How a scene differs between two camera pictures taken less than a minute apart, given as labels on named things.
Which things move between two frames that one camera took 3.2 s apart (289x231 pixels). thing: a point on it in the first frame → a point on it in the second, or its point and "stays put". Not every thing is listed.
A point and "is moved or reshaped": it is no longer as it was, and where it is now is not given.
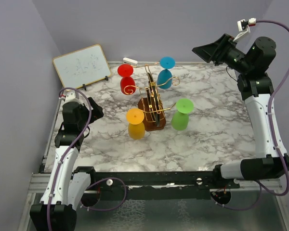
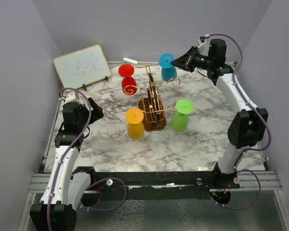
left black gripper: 96,112 stays put
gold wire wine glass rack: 153,117 stays put
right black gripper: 213,52 → 185,62
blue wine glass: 166,62 is moved or reshaped
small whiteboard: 82,67 stays put
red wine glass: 127,83 stays put
